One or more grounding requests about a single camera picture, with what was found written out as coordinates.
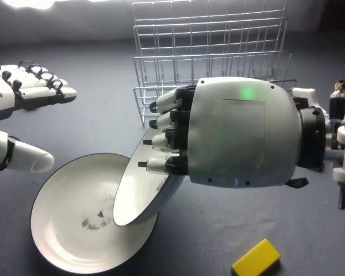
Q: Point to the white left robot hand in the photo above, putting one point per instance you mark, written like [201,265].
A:
[0,95]

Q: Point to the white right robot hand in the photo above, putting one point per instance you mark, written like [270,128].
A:
[235,135]

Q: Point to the white plate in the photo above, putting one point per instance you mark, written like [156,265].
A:
[72,230]
[141,189]

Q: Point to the yellow rectangular block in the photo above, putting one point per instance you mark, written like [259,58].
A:
[257,257]

